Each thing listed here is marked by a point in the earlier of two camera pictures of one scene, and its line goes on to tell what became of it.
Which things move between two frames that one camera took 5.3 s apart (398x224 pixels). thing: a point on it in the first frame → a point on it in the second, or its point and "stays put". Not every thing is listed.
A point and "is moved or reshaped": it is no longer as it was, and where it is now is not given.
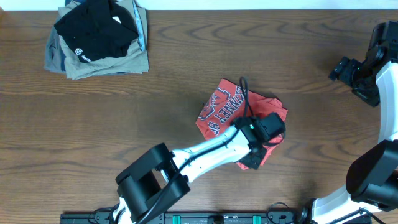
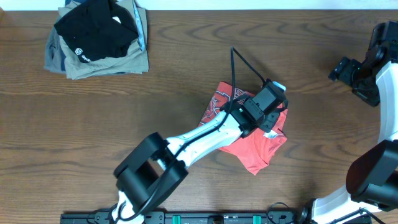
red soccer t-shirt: [220, 102] is moved or reshaped
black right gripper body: [345, 69] stays put
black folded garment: [97, 30] stays put
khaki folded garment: [135, 62] stays put
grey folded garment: [55, 56] stays put
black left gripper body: [255, 158] → [273, 121]
